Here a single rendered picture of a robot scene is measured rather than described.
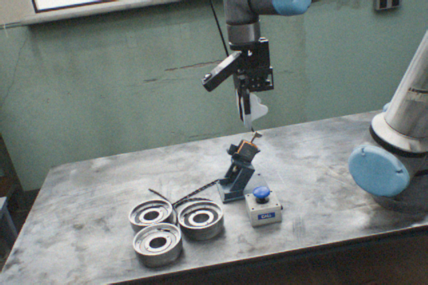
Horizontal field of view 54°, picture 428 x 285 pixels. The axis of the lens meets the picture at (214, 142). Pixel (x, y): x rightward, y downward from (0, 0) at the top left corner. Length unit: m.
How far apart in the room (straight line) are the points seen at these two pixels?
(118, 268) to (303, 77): 1.95
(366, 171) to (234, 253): 0.32
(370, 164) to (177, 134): 1.92
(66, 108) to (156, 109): 0.53
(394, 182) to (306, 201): 0.29
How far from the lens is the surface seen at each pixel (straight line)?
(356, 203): 1.07
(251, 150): 1.07
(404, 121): 0.82
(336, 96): 2.79
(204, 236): 0.97
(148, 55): 2.50
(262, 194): 0.98
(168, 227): 0.99
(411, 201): 1.04
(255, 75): 0.98
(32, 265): 1.08
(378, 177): 0.86
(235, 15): 0.95
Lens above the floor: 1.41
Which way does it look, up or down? 26 degrees down
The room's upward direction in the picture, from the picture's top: 8 degrees counter-clockwise
